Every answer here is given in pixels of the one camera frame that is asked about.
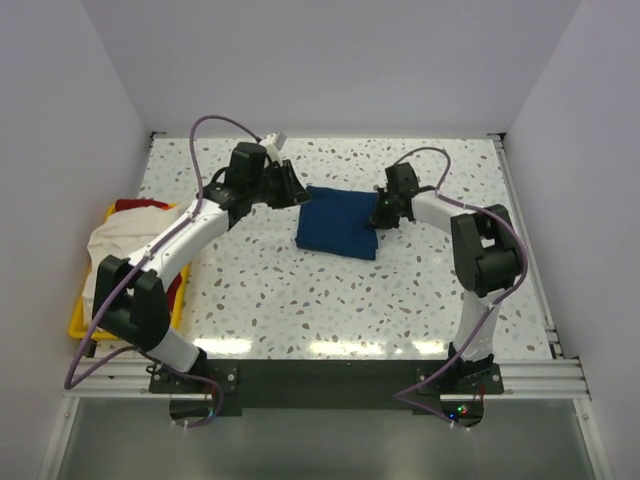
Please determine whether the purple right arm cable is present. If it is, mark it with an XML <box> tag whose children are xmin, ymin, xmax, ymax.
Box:
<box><xmin>392</xmin><ymin>147</ymin><xmax>530</xmax><ymax>419</ymax></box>

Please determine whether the white t-shirt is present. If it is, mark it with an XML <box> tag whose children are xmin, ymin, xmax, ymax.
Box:
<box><xmin>81</xmin><ymin>203</ymin><xmax>188</xmax><ymax>326</ymax></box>

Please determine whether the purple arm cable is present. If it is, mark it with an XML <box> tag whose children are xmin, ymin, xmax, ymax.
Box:
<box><xmin>392</xmin><ymin>147</ymin><xmax>530</xmax><ymax>419</ymax></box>
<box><xmin>63</xmin><ymin>115</ymin><xmax>266</xmax><ymax>429</ymax></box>

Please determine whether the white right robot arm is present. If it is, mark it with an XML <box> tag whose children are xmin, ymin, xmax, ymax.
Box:
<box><xmin>370</xmin><ymin>162</ymin><xmax>528</xmax><ymax>393</ymax></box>

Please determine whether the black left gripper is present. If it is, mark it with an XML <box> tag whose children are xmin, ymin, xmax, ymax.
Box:
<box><xmin>248</xmin><ymin>160</ymin><xmax>311</xmax><ymax>210</ymax></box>

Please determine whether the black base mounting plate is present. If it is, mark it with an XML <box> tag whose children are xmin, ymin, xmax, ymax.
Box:
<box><xmin>146</xmin><ymin>358</ymin><xmax>505</xmax><ymax>426</ymax></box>

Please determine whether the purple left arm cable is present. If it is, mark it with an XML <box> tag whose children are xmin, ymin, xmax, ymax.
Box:
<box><xmin>63</xmin><ymin>115</ymin><xmax>266</xmax><ymax>429</ymax></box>

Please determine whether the aluminium frame rail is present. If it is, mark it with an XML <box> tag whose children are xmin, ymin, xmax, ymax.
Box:
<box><xmin>63</xmin><ymin>358</ymin><xmax>591</xmax><ymax>400</ymax></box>

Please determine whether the blue Mickey Mouse t-shirt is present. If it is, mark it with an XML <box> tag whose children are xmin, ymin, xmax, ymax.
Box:
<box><xmin>295</xmin><ymin>186</ymin><xmax>378</xmax><ymax>261</ymax></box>

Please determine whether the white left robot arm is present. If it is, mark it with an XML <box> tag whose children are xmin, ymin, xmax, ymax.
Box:
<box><xmin>93</xmin><ymin>135</ymin><xmax>311</xmax><ymax>392</ymax></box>

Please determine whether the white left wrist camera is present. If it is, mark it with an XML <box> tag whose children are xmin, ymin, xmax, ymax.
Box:
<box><xmin>259</xmin><ymin>132</ymin><xmax>287</xmax><ymax>154</ymax></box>

